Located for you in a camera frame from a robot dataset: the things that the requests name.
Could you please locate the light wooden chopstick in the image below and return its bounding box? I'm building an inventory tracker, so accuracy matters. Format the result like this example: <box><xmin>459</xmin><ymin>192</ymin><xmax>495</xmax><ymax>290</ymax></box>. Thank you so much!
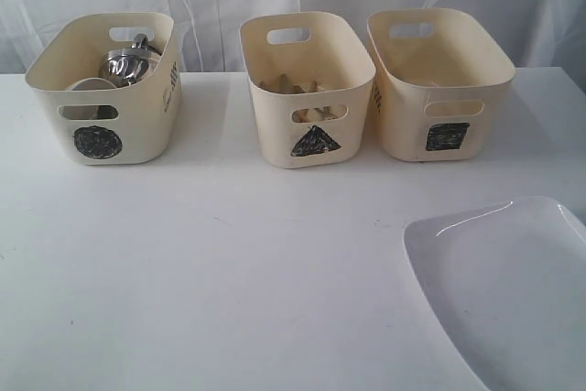
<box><xmin>292</xmin><ymin>81</ymin><xmax>322</xmax><ymax>123</ymax></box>

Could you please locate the steel cup with handle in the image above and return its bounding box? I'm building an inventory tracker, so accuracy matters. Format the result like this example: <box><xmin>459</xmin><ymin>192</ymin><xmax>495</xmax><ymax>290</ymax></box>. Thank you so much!
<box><xmin>131</xmin><ymin>33</ymin><xmax>161</xmax><ymax>55</ymax></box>

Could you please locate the white square ceramic plate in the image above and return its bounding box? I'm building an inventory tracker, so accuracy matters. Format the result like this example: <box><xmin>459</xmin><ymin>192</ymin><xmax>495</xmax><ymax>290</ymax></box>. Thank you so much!
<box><xmin>402</xmin><ymin>196</ymin><xmax>585</xmax><ymax>390</ymax></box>

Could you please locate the cream bin triangle mark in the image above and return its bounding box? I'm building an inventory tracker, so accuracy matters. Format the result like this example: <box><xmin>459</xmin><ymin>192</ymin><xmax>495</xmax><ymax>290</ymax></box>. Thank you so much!
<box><xmin>240</xmin><ymin>12</ymin><xmax>375</xmax><ymax>168</ymax></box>

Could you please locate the cream bin square mark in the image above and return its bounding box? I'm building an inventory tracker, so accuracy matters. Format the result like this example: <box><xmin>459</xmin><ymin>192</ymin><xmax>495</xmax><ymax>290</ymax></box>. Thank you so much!
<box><xmin>367</xmin><ymin>8</ymin><xmax>516</xmax><ymax>162</ymax></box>

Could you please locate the cream bin circle mark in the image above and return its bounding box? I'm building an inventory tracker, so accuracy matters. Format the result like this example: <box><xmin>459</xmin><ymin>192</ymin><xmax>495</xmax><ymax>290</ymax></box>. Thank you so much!
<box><xmin>25</xmin><ymin>12</ymin><xmax>181</xmax><ymax>165</ymax></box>

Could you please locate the shiny steel bowl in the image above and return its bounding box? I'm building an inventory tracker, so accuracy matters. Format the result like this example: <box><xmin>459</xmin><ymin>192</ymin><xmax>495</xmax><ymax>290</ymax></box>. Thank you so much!
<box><xmin>98</xmin><ymin>48</ymin><xmax>161</xmax><ymax>88</ymax></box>

